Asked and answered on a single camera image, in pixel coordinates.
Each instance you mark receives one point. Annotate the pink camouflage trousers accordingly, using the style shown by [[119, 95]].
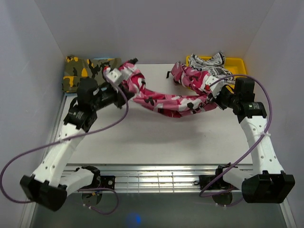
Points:
[[175, 106]]

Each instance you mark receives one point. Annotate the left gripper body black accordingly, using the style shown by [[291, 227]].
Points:
[[117, 98]]

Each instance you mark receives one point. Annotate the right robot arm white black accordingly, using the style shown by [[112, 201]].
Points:
[[268, 182]]

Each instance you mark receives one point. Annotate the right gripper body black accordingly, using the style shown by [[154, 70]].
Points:
[[224, 99]]

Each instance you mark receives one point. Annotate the green camouflage folded trousers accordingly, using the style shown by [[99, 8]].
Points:
[[80, 71]]

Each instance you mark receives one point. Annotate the aluminium frame rail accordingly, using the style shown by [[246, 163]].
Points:
[[127, 180]]

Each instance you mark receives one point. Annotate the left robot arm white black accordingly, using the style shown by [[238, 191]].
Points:
[[82, 113]]

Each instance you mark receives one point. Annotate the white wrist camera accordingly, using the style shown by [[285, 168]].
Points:
[[113, 76], [212, 85]]

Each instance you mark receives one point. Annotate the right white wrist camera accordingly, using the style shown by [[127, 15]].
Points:
[[212, 85]]

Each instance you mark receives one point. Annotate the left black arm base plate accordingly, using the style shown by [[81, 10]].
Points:
[[101, 182]]

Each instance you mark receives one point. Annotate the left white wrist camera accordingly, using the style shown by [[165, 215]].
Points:
[[113, 76]]

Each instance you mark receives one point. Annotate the yellow plastic tray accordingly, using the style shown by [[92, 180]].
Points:
[[195, 80]]

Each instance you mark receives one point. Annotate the white black newsprint trousers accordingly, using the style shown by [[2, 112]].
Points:
[[214, 66]]

